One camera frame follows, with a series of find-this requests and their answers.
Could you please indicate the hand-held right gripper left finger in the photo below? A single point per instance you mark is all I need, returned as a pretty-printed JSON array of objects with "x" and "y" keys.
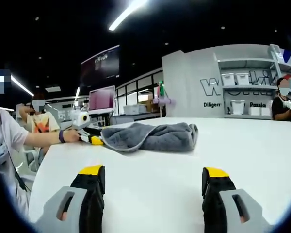
[{"x": 91, "y": 208}]

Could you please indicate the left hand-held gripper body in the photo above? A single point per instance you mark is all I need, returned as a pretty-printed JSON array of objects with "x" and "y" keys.
[{"x": 78, "y": 119}]

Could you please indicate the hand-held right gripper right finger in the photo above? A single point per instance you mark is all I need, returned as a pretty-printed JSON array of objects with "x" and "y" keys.
[{"x": 214, "y": 208}]

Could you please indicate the grey towel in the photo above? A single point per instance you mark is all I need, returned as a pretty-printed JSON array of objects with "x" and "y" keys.
[{"x": 160, "y": 138}]

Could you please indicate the person's left hand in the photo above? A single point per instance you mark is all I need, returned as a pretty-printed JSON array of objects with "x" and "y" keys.
[{"x": 72, "y": 136}]

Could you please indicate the purple wristband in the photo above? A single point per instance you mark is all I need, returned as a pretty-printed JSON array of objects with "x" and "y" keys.
[{"x": 62, "y": 136}]

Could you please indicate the computer monitor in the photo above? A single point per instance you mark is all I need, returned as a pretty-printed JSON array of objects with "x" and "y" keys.
[{"x": 101, "y": 99}]

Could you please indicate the translucent storage crate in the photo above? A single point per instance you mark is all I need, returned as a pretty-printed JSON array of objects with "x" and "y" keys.
[{"x": 134, "y": 109}]

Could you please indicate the hanging dark display screen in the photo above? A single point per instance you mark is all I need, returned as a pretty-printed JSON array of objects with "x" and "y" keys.
[{"x": 99, "y": 65}]

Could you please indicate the white table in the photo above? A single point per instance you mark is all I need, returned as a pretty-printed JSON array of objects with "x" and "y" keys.
[{"x": 160, "y": 174}]

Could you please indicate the ceiling light strip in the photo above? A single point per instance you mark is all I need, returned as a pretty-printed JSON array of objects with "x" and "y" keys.
[
  {"x": 128, "y": 14},
  {"x": 21, "y": 85}
]

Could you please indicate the operator in white shirt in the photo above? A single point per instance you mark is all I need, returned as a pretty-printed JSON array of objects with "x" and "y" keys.
[{"x": 9, "y": 131}]

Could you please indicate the purple rolled mat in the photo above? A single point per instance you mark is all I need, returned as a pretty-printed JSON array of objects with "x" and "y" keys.
[{"x": 165, "y": 101}]

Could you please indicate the green and pink hanging item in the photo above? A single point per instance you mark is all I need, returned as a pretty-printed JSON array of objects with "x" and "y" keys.
[{"x": 161, "y": 89}]

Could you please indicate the grey metal shelving rack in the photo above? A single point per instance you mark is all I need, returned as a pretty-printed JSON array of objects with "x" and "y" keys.
[{"x": 219, "y": 97}]

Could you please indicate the group of white storage boxes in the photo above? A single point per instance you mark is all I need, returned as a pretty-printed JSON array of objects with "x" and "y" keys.
[{"x": 228, "y": 78}]

